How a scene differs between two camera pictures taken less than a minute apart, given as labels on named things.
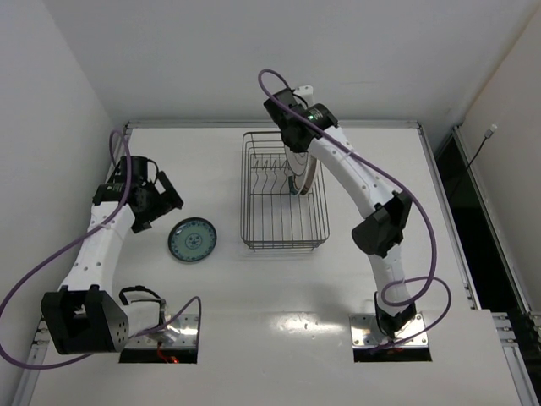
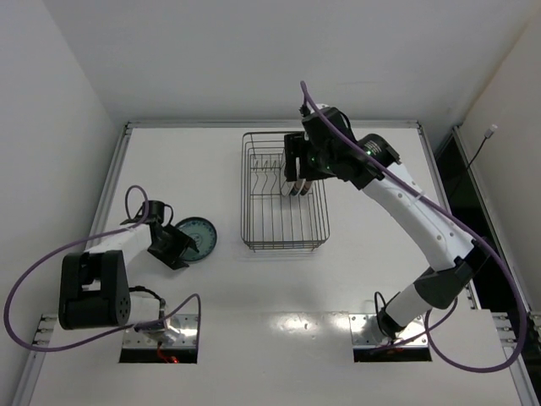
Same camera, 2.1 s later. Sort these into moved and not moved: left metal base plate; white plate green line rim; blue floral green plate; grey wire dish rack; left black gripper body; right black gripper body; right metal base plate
Moved: right black gripper body; white plate green line rim; left black gripper body
Not moved: right metal base plate; grey wire dish rack; blue floral green plate; left metal base plate
